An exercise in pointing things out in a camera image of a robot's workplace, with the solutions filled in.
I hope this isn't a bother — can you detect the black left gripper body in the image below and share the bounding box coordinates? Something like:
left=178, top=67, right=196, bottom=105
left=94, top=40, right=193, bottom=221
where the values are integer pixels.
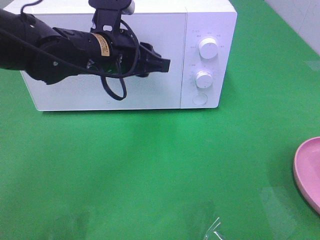
left=87, top=28, right=150, bottom=78

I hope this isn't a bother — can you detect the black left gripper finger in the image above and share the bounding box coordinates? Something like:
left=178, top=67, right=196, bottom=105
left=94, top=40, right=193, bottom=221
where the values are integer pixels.
left=144, top=57, right=171, bottom=73
left=140, top=42, right=161, bottom=57

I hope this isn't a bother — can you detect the white microwave door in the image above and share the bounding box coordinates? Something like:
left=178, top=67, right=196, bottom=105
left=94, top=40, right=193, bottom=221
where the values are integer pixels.
left=21, top=13, right=186, bottom=111

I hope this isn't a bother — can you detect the white dial knob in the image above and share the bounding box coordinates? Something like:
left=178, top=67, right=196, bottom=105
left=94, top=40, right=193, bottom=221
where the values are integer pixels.
left=198, top=37, right=219, bottom=60
left=195, top=70, right=213, bottom=89

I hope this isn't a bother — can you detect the round white door-release button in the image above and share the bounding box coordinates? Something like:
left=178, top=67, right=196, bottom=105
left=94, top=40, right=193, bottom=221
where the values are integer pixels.
left=192, top=93, right=208, bottom=106

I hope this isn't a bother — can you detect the pink round plate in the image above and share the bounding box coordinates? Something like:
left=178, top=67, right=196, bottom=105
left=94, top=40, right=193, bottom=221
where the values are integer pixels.
left=293, top=136, right=320, bottom=214

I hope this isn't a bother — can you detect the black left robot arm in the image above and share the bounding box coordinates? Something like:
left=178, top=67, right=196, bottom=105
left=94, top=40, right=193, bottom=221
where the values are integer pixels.
left=0, top=10, right=170, bottom=85

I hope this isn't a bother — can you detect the white microwave oven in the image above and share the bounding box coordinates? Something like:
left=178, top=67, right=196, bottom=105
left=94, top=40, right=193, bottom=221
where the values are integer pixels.
left=2, top=0, right=237, bottom=109

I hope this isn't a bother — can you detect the green table mat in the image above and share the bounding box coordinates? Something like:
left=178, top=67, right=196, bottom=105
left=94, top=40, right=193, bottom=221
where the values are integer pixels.
left=0, top=0, right=320, bottom=240

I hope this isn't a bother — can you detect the clear tape patch far right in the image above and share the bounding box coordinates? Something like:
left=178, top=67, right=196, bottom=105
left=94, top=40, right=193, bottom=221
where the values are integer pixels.
left=305, top=60, right=320, bottom=72

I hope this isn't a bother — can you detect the clear tape patch front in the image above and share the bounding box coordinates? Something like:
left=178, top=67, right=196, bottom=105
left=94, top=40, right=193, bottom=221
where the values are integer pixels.
left=199, top=199, right=228, bottom=240

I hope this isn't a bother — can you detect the black left camera cable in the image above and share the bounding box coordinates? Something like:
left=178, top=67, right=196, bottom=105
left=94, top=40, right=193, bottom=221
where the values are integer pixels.
left=0, top=0, right=141, bottom=102

